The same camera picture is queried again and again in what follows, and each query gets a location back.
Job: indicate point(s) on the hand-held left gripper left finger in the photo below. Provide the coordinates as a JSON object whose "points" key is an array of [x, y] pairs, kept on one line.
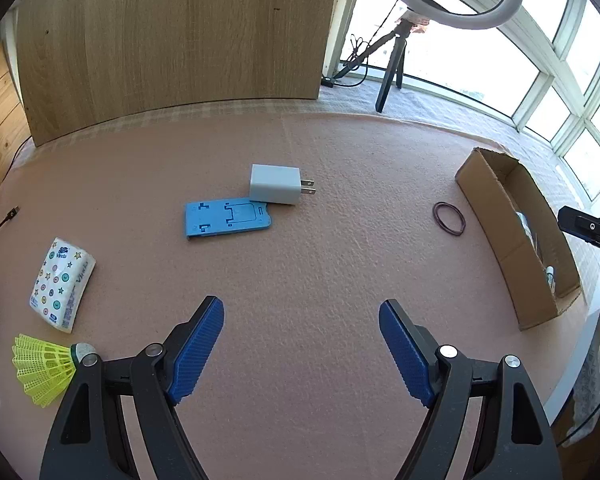
{"points": [[197, 355]]}

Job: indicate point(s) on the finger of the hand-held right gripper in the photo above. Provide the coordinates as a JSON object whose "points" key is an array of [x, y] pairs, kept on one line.
{"points": [[580, 221]]}

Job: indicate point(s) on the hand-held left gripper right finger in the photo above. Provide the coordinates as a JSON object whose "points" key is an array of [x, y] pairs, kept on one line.
{"points": [[405, 355]]}

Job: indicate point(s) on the cardboard box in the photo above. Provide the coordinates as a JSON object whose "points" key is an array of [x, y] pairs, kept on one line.
{"points": [[485, 195]]}

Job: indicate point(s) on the blue phone stand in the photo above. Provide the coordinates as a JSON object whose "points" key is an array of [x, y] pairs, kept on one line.
{"points": [[215, 220]]}

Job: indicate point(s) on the yellow shuttlecock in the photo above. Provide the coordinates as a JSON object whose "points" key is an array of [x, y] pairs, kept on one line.
{"points": [[45, 370]]}

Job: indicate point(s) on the patterned tissue pack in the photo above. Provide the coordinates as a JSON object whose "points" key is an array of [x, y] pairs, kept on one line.
{"points": [[60, 285]]}

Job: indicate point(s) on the white wall charger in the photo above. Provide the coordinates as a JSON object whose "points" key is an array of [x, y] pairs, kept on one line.
{"points": [[275, 184]]}

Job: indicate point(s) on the dark red rubber band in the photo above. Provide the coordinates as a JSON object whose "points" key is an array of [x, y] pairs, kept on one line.
{"points": [[435, 215]]}

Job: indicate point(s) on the black tripod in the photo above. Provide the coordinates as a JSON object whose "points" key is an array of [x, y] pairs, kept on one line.
{"points": [[387, 85]]}

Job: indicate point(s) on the light wooden board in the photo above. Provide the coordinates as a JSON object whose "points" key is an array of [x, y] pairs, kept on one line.
{"points": [[180, 35]]}

